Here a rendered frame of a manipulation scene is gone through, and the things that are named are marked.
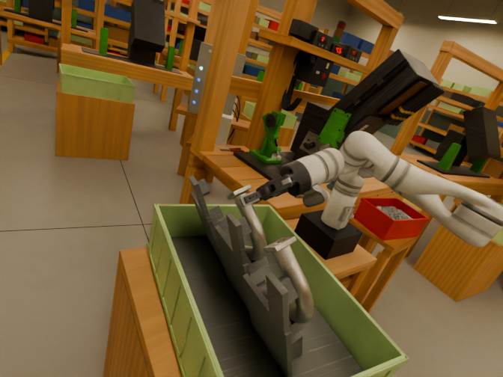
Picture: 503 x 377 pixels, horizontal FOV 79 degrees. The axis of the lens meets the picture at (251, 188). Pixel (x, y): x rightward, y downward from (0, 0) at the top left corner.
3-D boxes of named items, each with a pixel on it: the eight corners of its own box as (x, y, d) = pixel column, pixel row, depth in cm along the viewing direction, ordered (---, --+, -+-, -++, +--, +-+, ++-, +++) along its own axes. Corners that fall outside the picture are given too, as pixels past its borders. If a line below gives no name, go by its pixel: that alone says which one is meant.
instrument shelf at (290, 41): (373, 76, 210) (376, 70, 208) (290, 45, 149) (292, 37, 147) (343, 67, 225) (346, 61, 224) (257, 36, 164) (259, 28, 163)
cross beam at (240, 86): (345, 112, 249) (349, 102, 246) (218, 91, 161) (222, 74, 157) (340, 111, 252) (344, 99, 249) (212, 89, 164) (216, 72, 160)
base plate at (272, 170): (383, 177, 221) (384, 175, 220) (284, 191, 146) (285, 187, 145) (337, 153, 247) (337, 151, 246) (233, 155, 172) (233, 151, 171)
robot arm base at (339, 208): (348, 225, 118) (366, 187, 111) (335, 231, 112) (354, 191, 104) (328, 212, 123) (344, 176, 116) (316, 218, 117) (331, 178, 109)
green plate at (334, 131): (337, 151, 178) (357, 118, 174) (331, 148, 172) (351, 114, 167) (322, 143, 185) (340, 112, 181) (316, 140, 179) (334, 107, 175)
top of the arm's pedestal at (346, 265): (373, 266, 122) (377, 259, 120) (322, 286, 102) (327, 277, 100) (317, 221, 143) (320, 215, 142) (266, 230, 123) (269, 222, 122)
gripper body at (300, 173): (287, 165, 73) (254, 179, 70) (304, 154, 65) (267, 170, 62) (301, 193, 73) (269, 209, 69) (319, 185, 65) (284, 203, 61)
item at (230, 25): (345, 151, 263) (398, 30, 223) (199, 151, 161) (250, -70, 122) (337, 146, 268) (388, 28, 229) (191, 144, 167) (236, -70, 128)
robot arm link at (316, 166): (325, 203, 64) (347, 191, 66) (302, 155, 65) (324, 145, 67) (305, 209, 73) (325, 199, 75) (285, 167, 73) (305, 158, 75)
